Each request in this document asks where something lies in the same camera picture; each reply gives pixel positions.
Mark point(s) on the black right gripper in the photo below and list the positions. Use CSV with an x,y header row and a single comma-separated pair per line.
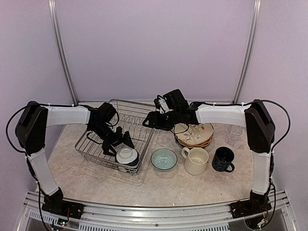
x,y
154,121

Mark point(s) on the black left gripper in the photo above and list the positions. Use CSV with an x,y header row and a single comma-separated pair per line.
x,y
118,140

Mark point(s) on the dark teal bowl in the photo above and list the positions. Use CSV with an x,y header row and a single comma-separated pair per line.
x,y
127,156

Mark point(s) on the wire dish rack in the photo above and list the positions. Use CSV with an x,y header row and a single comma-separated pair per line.
x,y
131,116

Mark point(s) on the light blue patterned bowl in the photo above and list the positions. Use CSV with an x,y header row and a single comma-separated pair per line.
x,y
164,159

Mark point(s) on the cream plate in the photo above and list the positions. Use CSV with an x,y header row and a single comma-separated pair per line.
x,y
193,133

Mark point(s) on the cream ribbed mug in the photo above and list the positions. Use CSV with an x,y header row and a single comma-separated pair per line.
x,y
196,160

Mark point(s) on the yellow polka dot plate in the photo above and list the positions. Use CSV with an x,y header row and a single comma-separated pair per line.
x,y
198,144

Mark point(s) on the dark blue mug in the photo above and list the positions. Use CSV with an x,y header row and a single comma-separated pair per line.
x,y
222,160

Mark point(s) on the clear glass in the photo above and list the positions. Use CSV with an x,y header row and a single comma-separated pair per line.
x,y
235,130
232,139

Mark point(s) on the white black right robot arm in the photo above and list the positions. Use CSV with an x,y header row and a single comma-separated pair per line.
x,y
172,108

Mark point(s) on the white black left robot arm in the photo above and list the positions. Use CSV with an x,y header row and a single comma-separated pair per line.
x,y
31,131

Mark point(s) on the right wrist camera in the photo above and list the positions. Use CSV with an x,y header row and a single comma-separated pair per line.
x,y
161,104

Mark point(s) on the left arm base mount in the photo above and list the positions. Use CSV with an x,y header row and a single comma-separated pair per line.
x,y
65,208

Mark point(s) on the aluminium front rail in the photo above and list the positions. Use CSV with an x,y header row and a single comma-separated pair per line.
x,y
104,217

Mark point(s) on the right aluminium corner post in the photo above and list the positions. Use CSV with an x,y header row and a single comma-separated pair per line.
x,y
248,51

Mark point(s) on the aluminium corner post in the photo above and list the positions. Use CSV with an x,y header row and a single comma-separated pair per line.
x,y
60,49
248,51

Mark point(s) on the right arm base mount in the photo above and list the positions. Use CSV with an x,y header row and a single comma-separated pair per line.
x,y
248,207

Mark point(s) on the left aluminium corner post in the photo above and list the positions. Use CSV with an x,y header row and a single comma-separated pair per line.
x,y
60,49

